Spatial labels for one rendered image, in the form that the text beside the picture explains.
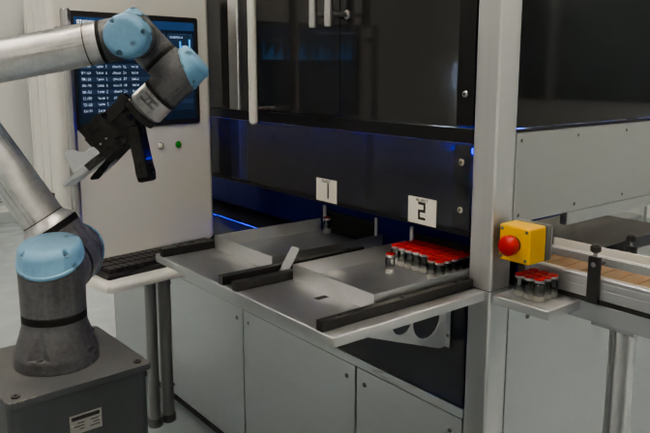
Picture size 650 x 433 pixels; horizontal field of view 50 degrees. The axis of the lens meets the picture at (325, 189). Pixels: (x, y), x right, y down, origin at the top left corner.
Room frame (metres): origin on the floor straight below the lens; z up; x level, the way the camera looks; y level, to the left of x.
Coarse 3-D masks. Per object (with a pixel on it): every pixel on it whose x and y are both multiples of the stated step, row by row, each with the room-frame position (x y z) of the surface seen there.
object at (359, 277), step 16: (336, 256) 1.52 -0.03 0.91; (352, 256) 1.55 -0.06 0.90; (368, 256) 1.58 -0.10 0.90; (384, 256) 1.61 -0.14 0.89; (304, 272) 1.41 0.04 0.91; (320, 272) 1.49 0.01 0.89; (336, 272) 1.50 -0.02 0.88; (352, 272) 1.50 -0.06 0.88; (368, 272) 1.50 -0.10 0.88; (384, 272) 1.50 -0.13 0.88; (400, 272) 1.50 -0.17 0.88; (416, 272) 1.50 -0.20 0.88; (464, 272) 1.40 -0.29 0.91; (320, 288) 1.37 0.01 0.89; (336, 288) 1.33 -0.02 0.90; (352, 288) 1.29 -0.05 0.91; (368, 288) 1.38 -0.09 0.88; (384, 288) 1.38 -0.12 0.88; (400, 288) 1.29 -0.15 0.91; (416, 288) 1.31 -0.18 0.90; (368, 304) 1.26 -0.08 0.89
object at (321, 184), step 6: (318, 180) 1.80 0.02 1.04; (324, 180) 1.78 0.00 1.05; (330, 180) 1.76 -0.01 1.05; (318, 186) 1.80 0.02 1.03; (324, 186) 1.78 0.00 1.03; (330, 186) 1.76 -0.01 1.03; (336, 186) 1.74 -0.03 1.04; (318, 192) 1.80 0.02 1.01; (324, 192) 1.78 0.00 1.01; (330, 192) 1.76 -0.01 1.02; (336, 192) 1.74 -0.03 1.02; (318, 198) 1.80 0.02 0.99; (324, 198) 1.78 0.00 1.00; (330, 198) 1.76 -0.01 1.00; (336, 198) 1.74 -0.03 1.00
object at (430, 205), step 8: (408, 200) 1.54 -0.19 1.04; (416, 200) 1.52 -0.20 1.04; (424, 200) 1.50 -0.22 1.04; (432, 200) 1.48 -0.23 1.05; (408, 208) 1.54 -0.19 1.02; (416, 208) 1.52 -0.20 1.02; (432, 208) 1.48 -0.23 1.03; (408, 216) 1.54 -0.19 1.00; (416, 216) 1.52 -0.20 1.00; (424, 216) 1.50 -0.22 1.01; (432, 216) 1.48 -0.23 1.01; (424, 224) 1.50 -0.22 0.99; (432, 224) 1.48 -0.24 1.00
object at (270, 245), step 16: (288, 224) 1.85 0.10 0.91; (304, 224) 1.88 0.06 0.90; (320, 224) 1.92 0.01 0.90; (224, 240) 1.67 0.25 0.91; (240, 240) 1.76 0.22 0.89; (256, 240) 1.79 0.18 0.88; (272, 240) 1.79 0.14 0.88; (288, 240) 1.79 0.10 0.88; (304, 240) 1.79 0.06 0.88; (320, 240) 1.79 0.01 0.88; (336, 240) 1.79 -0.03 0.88; (352, 240) 1.66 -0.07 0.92; (368, 240) 1.69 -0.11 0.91; (240, 256) 1.62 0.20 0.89; (256, 256) 1.56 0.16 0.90; (272, 256) 1.51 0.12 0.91; (304, 256) 1.57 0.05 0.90
